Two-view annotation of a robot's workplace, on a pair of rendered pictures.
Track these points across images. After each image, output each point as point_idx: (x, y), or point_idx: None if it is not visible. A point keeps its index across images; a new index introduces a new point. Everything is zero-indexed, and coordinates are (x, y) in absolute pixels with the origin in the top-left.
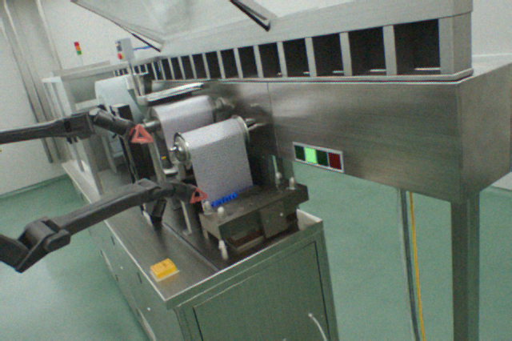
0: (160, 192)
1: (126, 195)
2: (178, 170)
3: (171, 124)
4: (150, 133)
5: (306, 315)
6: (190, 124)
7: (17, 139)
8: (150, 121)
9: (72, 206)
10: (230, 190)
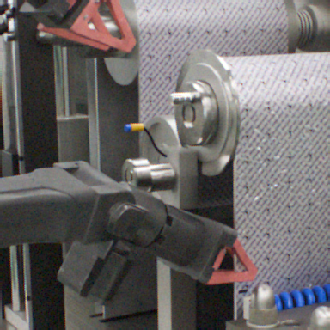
0: (133, 215)
1: (30, 193)
2: (176, 173)
3: (168, 39)
4: (94, 58)
5: None
6: (221, 55)
7: None
8: (105, 19)
9: None
10: (327, 272)
